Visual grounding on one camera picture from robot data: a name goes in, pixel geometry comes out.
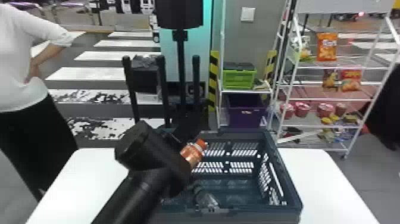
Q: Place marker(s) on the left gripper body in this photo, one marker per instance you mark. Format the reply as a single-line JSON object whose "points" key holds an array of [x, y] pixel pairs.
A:
{"points": [[187, 128]]}

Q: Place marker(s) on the orange bottle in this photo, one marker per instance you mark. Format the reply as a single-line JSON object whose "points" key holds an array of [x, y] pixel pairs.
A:
{"points": [[192, 153]]}

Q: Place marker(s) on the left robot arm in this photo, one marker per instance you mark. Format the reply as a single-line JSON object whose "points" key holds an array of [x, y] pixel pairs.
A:
{"points": [[140, 175]]}

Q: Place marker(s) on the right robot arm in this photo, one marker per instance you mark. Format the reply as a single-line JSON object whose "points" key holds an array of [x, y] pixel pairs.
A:
{"points": [[385, 119]]}

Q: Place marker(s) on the purple crate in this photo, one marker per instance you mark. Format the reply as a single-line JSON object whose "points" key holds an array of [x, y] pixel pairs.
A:
{"points": [[245, 112]]}

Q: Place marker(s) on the clear bottle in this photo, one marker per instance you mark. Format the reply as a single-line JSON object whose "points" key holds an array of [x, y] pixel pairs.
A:
{"points": [[206, 197]]}

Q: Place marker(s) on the green basket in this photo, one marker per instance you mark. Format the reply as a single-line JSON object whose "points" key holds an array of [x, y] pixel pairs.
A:
{"points": [[239, 78]]}

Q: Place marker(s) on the white shelf trolley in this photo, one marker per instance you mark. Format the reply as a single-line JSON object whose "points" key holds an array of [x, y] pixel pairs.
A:
{"points": [[220, 62]]}

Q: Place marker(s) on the blue basket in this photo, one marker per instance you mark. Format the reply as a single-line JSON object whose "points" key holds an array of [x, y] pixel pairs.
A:
{"points": [[250, 187]]}

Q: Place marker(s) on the red noodle cup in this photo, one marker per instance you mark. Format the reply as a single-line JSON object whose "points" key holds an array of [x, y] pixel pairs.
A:
{"points": [[287, 111], [302, 109], [325, 110], [341, 109]]}

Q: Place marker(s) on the yellow can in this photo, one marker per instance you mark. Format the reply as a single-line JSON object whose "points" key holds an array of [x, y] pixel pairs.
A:
{"points": [[350, 119], [334, 118], [326, 121]]}

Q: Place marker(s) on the white snack packet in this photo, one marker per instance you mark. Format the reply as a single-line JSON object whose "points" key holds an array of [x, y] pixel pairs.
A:
{"points": [[301, 47]]}

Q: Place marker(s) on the person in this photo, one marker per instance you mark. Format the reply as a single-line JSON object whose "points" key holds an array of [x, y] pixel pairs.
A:
{"points": [[22, 94]]}

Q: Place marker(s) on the red snack packet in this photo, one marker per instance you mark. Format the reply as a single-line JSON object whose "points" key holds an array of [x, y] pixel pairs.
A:
{"points": [[350, 80]]}

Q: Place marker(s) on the striped post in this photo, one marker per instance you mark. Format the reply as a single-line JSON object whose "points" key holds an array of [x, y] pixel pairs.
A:
{"points": [[214, 78], [270, 64]]}

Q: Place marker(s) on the white wall plate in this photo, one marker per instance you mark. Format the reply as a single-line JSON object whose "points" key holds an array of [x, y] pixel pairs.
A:
{"points": [[247, 14]]}

